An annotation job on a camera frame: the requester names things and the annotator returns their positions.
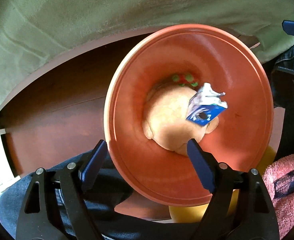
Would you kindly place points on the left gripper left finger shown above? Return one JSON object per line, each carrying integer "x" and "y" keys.
{"x": 94, "y": 163}

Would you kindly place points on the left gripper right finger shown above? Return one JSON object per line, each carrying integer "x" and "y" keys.
{"x": 240, "y": 207}

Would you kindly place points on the blue white milk carton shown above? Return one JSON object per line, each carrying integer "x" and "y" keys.
{"x": 205, "y": 105}

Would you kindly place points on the orange plastic trash bin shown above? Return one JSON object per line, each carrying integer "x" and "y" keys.
{"x": 146, "y": 105}

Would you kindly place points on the yellow stool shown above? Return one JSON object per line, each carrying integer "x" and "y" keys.
{"x": 195, "y": 213}

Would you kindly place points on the pink fuzzy sleeve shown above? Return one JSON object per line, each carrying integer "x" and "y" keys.
{"x": 279, "y": 181}

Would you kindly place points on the green bed blanket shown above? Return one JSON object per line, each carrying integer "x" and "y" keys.
{"x": 33, "y": 32}

